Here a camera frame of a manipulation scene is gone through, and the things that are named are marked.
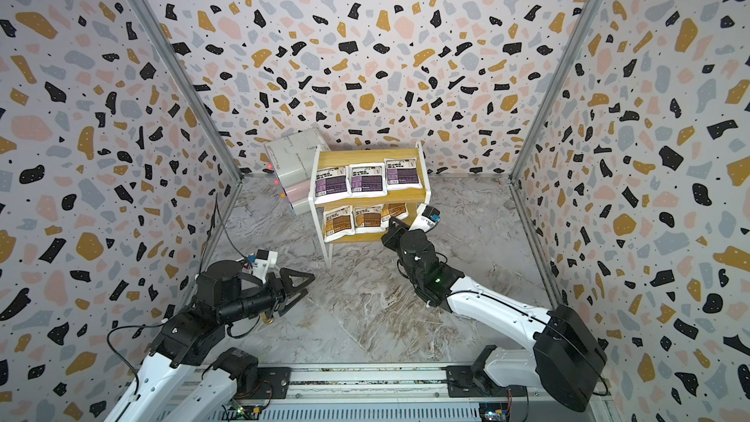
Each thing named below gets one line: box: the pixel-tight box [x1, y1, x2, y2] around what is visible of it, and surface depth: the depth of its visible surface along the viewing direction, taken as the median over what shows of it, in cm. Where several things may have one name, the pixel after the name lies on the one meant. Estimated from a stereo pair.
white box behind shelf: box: [263, 126, 332, 215], surface depth 100 cm
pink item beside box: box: [285, 179, 311, 205], surface depth 102 cm
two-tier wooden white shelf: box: [307, 140, 431, 268], surface depth 78 cm
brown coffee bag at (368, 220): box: [353, 204, 386, 235], surface depth 86 cm
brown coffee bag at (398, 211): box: [380, 202, 410, 229], surface depth 80 cm
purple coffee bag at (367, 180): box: [348, 162, 388, 199], surface depth 75 cm
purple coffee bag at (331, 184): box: [313, 166, 352, 205], surface depth 73 cm
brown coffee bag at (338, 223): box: [323, 205, 356, 243], surface depth 85 cm
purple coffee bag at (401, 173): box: [383, 157, 423, 191], surface depth 76 cm
